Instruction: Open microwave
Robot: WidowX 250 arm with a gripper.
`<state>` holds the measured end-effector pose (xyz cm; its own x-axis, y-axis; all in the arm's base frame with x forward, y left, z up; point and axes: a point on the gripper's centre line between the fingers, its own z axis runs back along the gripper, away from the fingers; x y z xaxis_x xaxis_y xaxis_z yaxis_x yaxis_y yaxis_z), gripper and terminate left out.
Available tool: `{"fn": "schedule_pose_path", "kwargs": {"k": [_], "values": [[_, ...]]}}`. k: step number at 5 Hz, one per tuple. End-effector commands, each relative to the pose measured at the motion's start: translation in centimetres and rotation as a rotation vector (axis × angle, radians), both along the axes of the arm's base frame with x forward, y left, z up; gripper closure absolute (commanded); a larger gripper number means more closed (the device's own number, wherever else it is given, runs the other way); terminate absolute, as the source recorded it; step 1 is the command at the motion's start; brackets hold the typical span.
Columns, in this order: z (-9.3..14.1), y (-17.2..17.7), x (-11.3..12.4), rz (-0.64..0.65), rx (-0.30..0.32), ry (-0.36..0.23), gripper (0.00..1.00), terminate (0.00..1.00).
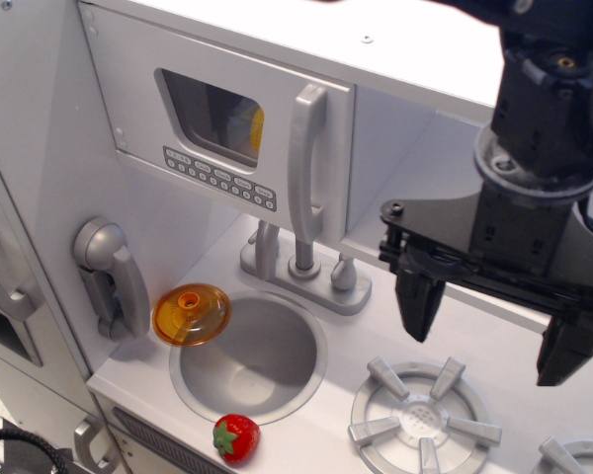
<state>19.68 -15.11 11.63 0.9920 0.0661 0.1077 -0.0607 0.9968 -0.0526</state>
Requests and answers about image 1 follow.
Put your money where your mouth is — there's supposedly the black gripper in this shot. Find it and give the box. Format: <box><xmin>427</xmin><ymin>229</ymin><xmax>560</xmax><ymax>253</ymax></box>
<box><xmin>380</xmin><ymin>128</ymin><xmax>593</xmax><ymax>386</ymax></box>

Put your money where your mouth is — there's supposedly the grey microwave door handle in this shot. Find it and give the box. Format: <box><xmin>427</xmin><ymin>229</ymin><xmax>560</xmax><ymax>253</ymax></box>
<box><xmin>288</xmin><ymin>84</ymin><xmax>326</xmax><ymax>244</ymax></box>

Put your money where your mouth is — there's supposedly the white microwave door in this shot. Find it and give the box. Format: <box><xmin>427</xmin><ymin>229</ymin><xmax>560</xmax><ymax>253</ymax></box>
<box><xmin>80</xmin><ymin>2</ymin><xmax>355</xmax><ymax>242</ymax></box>

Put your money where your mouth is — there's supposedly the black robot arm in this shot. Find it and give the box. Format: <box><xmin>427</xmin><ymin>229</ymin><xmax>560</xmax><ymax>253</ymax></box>
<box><xmin>380</xmin><ymin>1</ymin><xmax>593</xmax><ymax>386</ymax></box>

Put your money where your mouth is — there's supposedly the yellow object inside microwave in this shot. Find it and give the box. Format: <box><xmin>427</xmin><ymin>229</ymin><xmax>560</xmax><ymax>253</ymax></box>
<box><xmin>249</xmin><ymin>107</ymin><xmax>265</xmax><ymax>151</ymax></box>

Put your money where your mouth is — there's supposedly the grey stove burner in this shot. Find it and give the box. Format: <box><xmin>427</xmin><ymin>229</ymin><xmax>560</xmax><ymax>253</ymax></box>
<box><xmin>532</xmin><ymin>436</ymin><xmax>593</xmax><ymax>474</ymax></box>
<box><xmin>348</xmin><ymin>356</ymin><xmax>502</xmax><ymax>473</ymax></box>

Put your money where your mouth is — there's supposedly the grey toy faucet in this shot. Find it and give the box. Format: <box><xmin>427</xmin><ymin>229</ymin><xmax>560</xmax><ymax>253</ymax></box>
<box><xmin>240</xmin><ymin>220</ymin><xmax>372</xmax><ymax>316</ymax></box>

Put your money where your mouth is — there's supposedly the white toy kitchen shelf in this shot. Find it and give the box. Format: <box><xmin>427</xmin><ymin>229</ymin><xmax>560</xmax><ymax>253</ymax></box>
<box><xmin>340</xmin><ymin>86</ymin><xmax>593</xmax><ymax>355</ymax></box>

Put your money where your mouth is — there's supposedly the grey toy sink basin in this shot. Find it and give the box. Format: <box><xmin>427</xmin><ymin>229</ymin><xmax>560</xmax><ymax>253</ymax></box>
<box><xmin>169</xmin><ymin>291</ymin><xmax>328</xmax><ymax>425</ymax></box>

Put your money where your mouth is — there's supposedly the red toy strawberry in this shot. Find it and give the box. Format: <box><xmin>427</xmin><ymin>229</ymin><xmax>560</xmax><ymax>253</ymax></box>
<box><xmin>212</xmin><ymin>414</ymin><xmax>261</xmax><ymax>463</ymax></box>

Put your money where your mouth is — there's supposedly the orange transparent pot lid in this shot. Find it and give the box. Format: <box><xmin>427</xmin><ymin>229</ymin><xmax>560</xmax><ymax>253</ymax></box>
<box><xmin>152</xmin><ymin>283</ymin><xmax>232</xmax><ymax>347</ymax></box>

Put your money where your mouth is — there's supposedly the grey toy telephone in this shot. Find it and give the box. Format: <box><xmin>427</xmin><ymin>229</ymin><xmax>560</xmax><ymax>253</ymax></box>
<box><xmin>73</xmin><ymin>217</ymin><xmax>150</xmax><ymax>343</ymax></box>

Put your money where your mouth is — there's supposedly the grey oven door handle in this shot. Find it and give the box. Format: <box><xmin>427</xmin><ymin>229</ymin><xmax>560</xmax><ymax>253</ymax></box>
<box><xmin>73</xmin><ymin>419</ymin><xmax>117</xmax><ymax>474</ymax></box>

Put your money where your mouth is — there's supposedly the black cable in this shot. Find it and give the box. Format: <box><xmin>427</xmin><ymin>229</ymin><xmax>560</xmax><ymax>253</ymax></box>
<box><xmin>0</xmin><ymin>428</ymin><xmax>75</xmax><ymax>474</ymax></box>

